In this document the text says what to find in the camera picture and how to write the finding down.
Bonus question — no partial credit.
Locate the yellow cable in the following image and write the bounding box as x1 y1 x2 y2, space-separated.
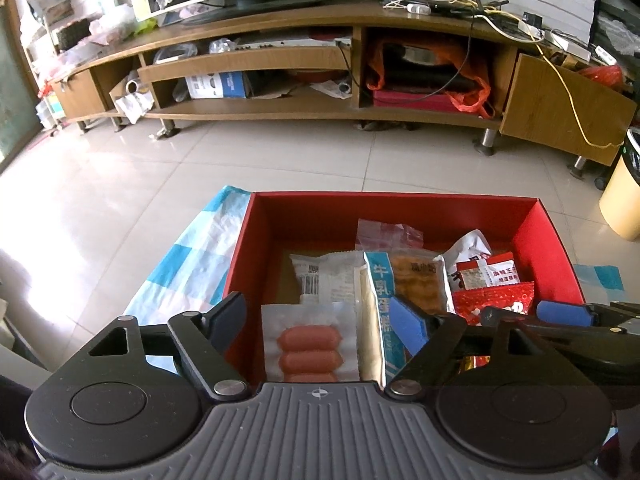
480 0 626 150

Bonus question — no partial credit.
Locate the blue and white carton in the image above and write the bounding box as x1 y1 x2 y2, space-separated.
185 71 251 100

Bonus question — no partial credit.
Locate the wooden TV stand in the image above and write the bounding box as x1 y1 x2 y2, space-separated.
47 2 638 167

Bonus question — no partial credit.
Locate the metal pan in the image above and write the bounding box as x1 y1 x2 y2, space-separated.
400 45 451 66

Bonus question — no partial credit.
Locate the red cardboard box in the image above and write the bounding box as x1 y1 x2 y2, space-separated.
222 191 586 386

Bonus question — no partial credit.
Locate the white and red snack pouch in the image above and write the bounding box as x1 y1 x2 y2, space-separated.
444 230 493 291

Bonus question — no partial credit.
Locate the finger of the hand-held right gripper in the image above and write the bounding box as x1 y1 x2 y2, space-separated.
479 306 629 337
536 300 640 329

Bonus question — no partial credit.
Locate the white media player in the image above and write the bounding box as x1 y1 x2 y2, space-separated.
232 37 351 54

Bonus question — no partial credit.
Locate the black storage rack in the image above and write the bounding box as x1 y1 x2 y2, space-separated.
595 0 640 92

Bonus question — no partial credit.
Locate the small red white packet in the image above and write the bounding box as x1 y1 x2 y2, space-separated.
455 252 521 291

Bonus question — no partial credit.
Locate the yellow trash bin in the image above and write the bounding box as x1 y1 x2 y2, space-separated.
599 127 640 242

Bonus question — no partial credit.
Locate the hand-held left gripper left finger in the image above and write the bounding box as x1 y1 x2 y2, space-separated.
87 291 249 402

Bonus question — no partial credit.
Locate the white paper bag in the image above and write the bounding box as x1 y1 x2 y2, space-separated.
115 80 154 125

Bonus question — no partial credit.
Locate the flat red box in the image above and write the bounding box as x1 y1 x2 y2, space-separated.
372 90 458 109

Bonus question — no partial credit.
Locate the clear sausage packet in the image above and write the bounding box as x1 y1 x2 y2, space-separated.
260 301 361 386

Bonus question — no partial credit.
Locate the white bread packet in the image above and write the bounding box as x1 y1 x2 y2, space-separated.
290 252 368 306

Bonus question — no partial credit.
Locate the dark woven basket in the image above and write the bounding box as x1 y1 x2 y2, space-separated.
55 20 91 49

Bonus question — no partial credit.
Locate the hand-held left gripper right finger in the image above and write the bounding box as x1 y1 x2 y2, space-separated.
384 295 548 402

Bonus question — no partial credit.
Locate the white set-top box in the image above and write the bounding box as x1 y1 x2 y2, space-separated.
547 30 594 59

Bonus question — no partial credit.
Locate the blue white cake packet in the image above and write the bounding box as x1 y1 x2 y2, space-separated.
354 250 456 389

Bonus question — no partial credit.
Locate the orange plastic bag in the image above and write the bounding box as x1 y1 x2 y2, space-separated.
366 36 493 120

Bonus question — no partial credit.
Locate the red plastic bag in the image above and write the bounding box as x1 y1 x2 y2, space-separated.
582 65 626 89

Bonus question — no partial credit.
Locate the clear pink snack bag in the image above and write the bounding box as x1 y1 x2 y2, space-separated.
356 218 425 254

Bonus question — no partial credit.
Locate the shiny red snack packet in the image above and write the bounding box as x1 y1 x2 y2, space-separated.
452 282 536 376

